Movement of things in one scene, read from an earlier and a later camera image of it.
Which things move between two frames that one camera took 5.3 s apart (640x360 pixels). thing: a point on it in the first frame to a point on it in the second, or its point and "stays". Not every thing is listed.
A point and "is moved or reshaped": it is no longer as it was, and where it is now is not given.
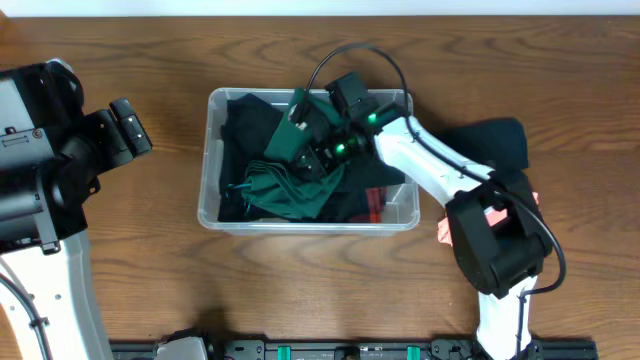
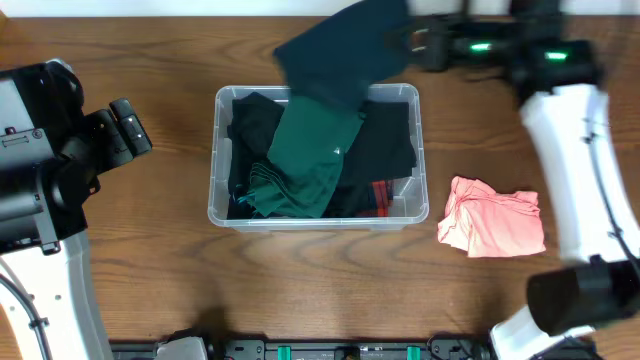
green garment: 271,188 stays
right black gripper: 322,160 to 435,55
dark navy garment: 498,140 to 338,57
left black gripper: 130,126 stays
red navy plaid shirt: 375,198 is moved or reshaped
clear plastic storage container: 302,160 stays
